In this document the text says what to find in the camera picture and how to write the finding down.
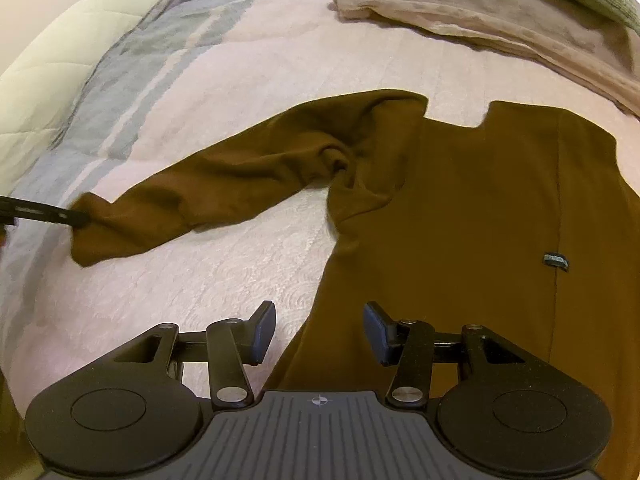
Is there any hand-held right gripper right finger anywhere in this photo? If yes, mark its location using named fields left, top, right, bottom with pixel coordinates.
left=363, top=302, right=526, bottom=408

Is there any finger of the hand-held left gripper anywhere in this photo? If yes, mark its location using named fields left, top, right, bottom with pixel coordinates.
left=0, top=195, right=92, bottom=228

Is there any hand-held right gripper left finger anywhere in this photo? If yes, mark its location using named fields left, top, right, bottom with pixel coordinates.
left=107, top=301, right=277, bottom=409

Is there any brown long-sleeved sweater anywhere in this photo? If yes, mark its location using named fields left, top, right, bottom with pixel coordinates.
left=70, top=89, right=640, bottom=476

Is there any beige folded blanket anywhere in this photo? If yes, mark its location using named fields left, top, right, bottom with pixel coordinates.
left=327, top=0, right=640, bottom=118

